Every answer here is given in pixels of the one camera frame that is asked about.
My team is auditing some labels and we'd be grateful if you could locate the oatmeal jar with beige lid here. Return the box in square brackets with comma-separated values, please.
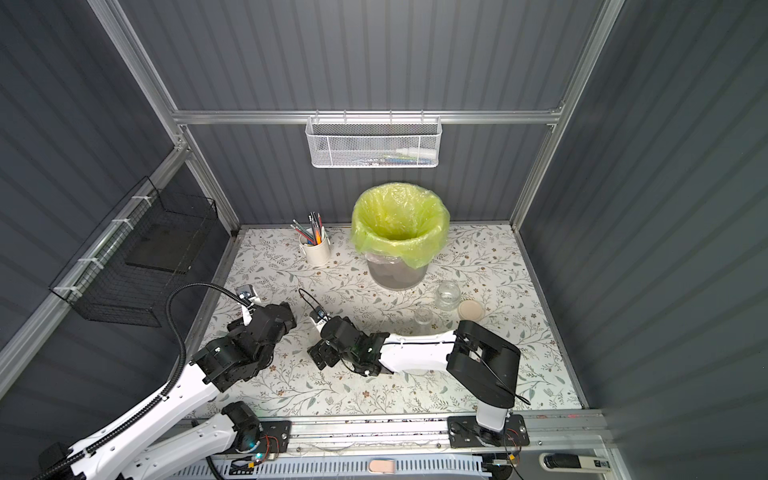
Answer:
[435, 281, 462, 311]

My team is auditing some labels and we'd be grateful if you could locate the beige jar lid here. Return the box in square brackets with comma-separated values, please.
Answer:
[457, 300, 485, 322]

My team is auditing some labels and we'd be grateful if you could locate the glass oatmeal jar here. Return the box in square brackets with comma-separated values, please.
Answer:
[414, 305, 434, 326]

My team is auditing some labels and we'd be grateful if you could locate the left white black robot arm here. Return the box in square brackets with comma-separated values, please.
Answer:
[37, 302, 297, 479]

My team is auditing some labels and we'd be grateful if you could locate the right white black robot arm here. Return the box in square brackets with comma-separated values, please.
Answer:
[307, 316, 522, 433]

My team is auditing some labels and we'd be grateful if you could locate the grey trash bin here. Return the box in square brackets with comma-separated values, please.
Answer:
[365, 253, 428, 291]

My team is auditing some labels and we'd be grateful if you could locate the white pen cup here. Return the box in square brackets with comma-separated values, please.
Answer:
[300, 237, 332, 267]

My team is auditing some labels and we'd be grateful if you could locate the pens bundle in cup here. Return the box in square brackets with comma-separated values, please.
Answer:
[291, 211, 324, 246]

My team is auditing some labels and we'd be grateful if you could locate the pink eraser block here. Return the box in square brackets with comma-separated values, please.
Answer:
[367, 459, 397, 475]

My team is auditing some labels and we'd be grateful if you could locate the green plastic bin liner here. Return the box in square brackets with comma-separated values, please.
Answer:
[350, 182, 450, 269]

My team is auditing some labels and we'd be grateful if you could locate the floral table mat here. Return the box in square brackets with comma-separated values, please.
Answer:
[194, 224, 581, 419]

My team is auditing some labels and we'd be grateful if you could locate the white black stapler device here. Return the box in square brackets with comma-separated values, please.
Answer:
[538, 452, 612, 474]

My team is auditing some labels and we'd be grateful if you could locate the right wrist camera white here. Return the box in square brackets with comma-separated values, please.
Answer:
[310, 307, 330, 332]

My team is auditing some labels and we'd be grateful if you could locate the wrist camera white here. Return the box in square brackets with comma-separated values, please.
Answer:
[310, 307, 330, 332]
[236, 285, 261, 326]

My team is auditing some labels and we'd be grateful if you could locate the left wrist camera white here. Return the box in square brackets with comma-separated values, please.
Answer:
[236, 285, 261, 326]

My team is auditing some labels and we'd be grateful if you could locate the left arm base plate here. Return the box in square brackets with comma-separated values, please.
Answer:
[233, 420, 292, 458]

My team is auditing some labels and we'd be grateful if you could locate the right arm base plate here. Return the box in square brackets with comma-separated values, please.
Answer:
[447, 414, 530, 449]

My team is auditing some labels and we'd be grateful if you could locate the black wire basket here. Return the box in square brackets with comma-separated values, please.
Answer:
[50, 181, 219, 328]

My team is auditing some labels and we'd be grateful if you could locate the white wire mesh basket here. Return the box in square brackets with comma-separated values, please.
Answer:
[305, 117, 443, 169]

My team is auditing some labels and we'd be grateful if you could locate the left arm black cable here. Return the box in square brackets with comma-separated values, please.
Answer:
[29, 283, 256, 480]

